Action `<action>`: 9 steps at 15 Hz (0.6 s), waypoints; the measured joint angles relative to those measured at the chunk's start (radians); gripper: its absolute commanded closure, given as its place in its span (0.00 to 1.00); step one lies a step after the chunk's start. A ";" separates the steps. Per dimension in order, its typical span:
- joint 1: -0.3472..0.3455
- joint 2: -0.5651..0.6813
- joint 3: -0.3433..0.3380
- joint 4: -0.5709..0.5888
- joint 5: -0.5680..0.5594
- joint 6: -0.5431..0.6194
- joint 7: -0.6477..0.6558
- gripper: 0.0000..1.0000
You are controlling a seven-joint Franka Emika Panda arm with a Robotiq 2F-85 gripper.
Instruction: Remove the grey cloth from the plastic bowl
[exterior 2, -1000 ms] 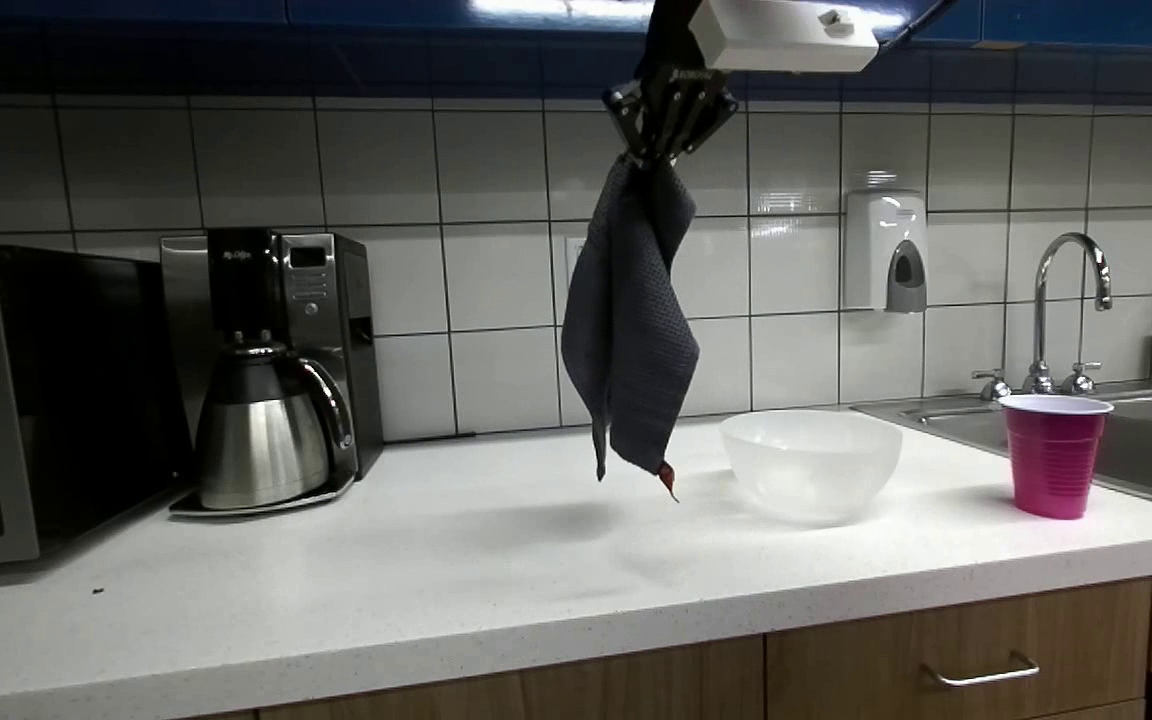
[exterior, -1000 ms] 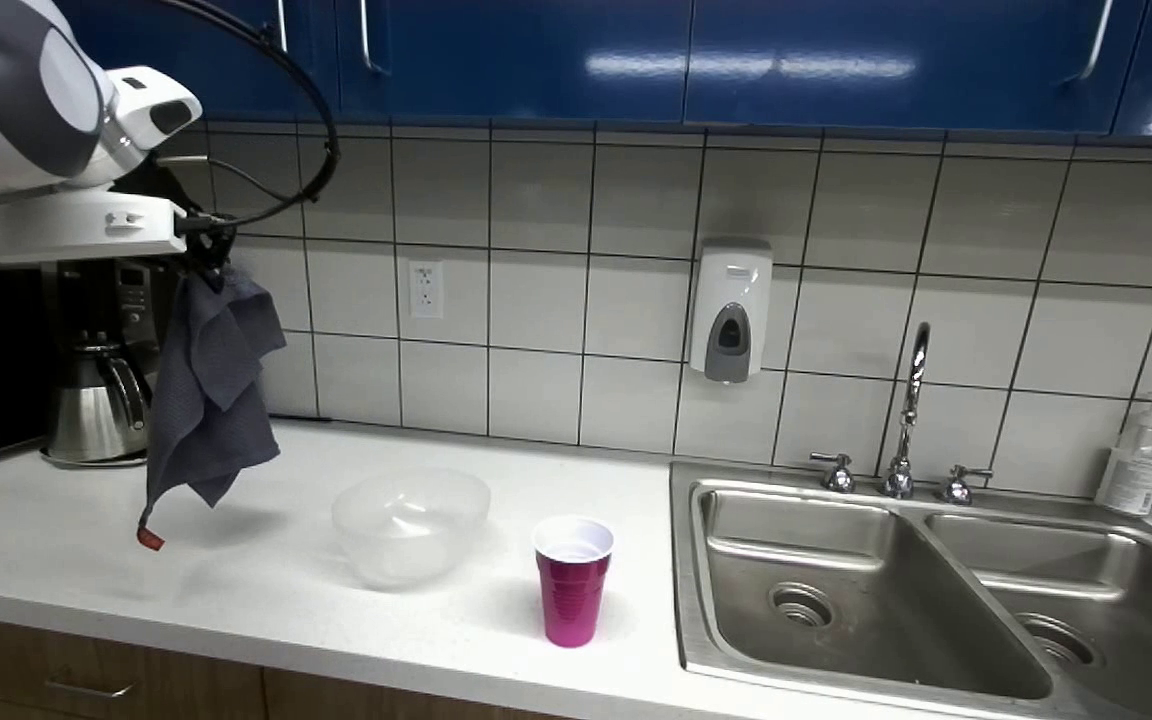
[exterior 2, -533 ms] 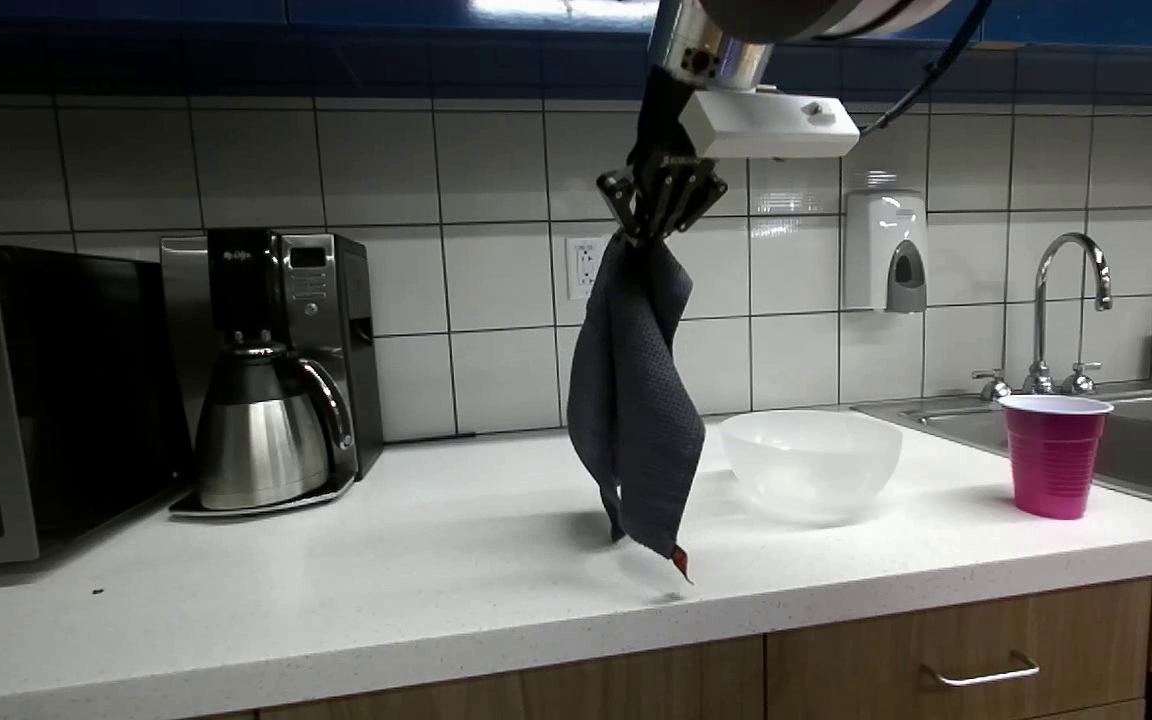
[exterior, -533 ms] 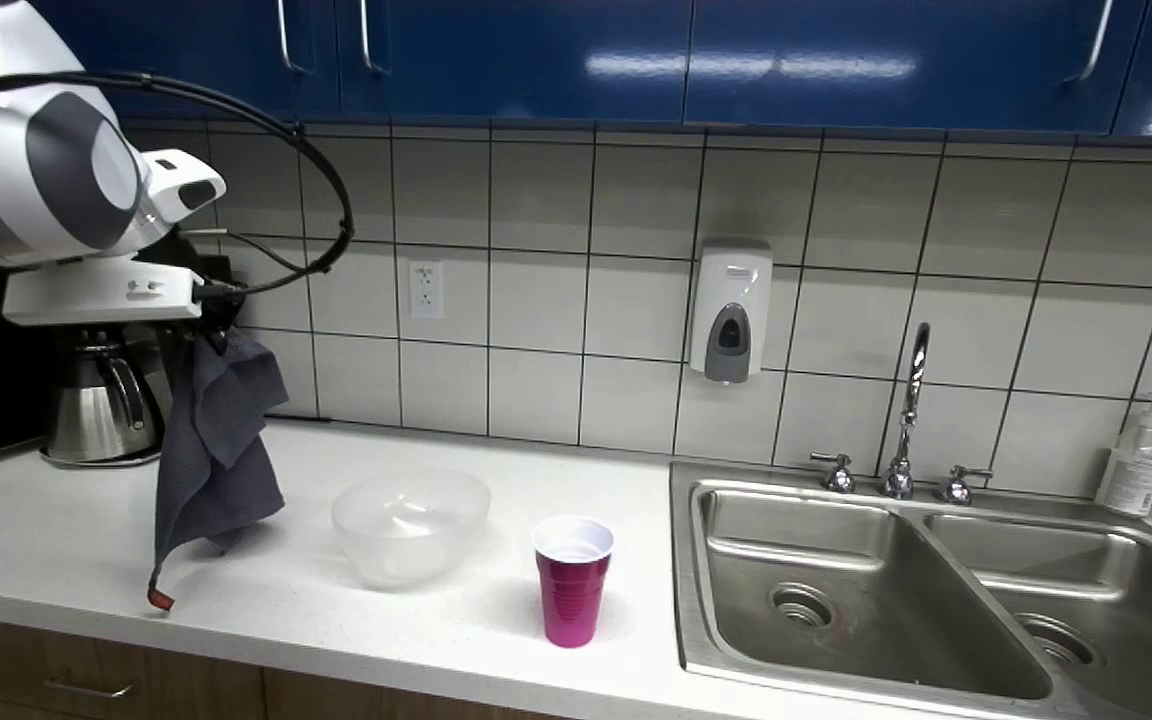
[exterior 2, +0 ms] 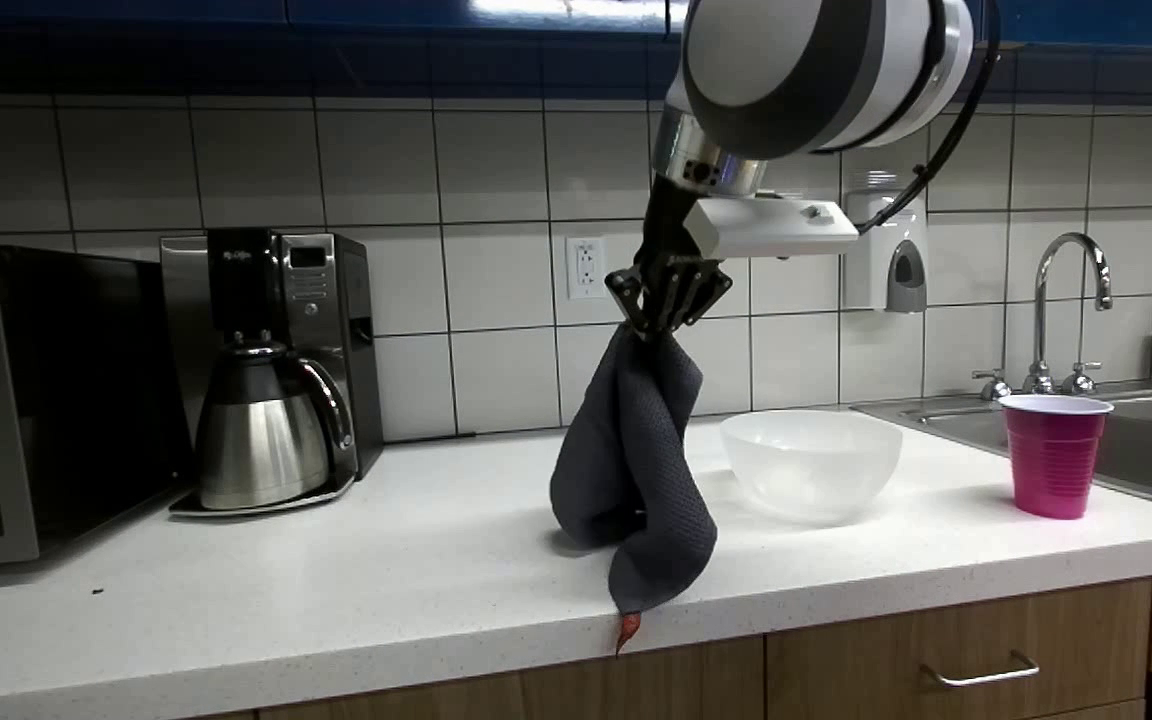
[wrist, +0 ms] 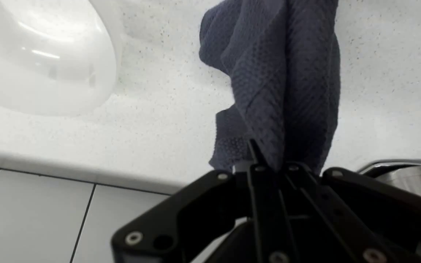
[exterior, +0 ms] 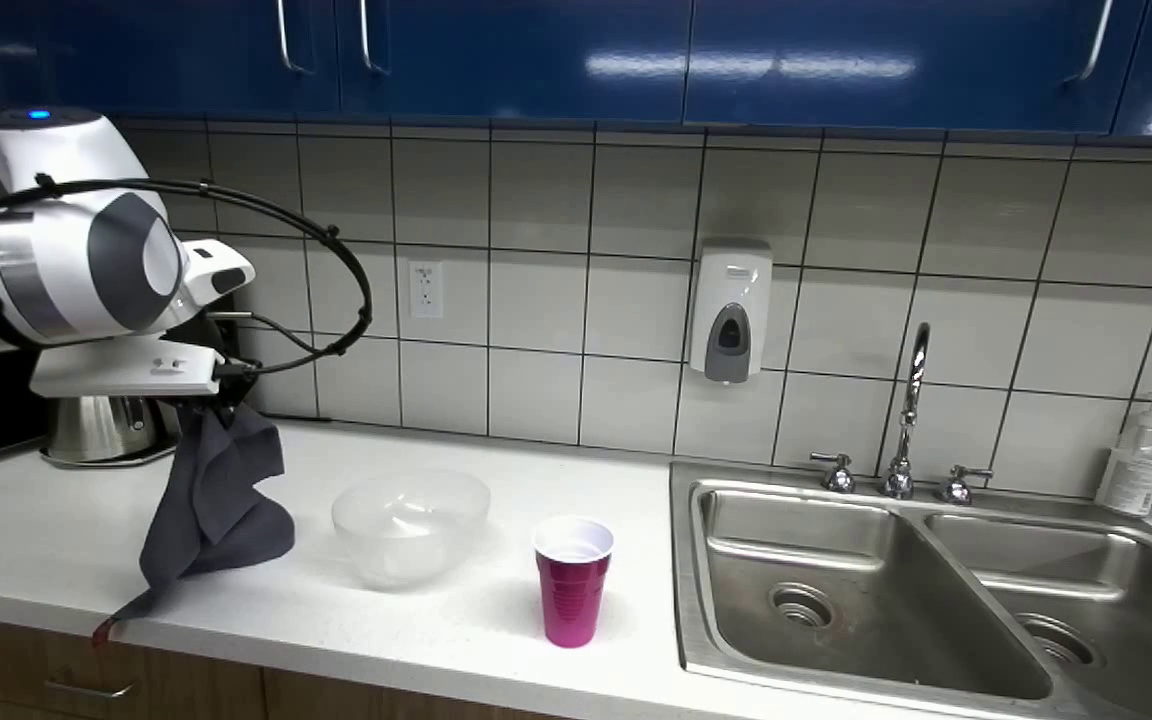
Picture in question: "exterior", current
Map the clear soap bottle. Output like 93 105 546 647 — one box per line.
1091 392 1152 525

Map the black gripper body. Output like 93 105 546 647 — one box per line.
182 348 267 423

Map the wooden drawer front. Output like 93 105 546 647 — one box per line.
259 663 567 720
0 611 267 720

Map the stainless steel carafe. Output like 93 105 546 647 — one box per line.
41 392 190 473

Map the metal cabinet handle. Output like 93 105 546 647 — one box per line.
352 0 393 81
267 0 315 81
1071 0 1124 90

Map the red plastic cup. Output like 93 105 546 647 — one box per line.
529 510 621 652

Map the white wall outlet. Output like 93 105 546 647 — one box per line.
401 252 455 325

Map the clear plastic bowl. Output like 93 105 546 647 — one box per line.
327 465 497 594

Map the blue upper cabinet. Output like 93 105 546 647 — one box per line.
0 0 1152 142

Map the chrome sink faucet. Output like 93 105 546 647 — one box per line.
805 317 997 508

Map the white wall soap dispenser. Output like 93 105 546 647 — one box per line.
684 238 775 389

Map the metal drawer handle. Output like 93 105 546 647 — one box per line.
41 676 136 706

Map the grey cloth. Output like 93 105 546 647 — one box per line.
88 396 300 644

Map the stainless steel sink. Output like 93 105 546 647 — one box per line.
666 461 1152 720

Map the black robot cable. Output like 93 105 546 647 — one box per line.
0 170 379 379

